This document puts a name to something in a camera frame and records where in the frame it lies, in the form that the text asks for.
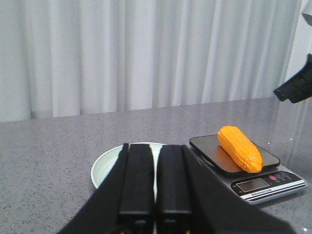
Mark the left gripper black right claw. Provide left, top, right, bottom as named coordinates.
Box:
left=273, top=54, right=312, bottom=103

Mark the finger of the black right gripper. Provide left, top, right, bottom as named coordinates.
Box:
left=156, top=145, right=295, bottom=234

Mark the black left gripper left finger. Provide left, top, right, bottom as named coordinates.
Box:
left=59, top=144, right=155, bottom=234

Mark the orange plastic corn cob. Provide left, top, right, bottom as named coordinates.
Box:
left=217, top=125, right=263, bottom=173

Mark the pale green round plate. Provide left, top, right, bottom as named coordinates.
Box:
left=91, top=142, right=165, bottom=202

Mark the digital kitchen scale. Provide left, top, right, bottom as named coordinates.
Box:
left=189, top=135, right=307, bottom=205

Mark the white pleated curtain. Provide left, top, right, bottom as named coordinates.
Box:
left=0, top=0, right=312, bottom=122

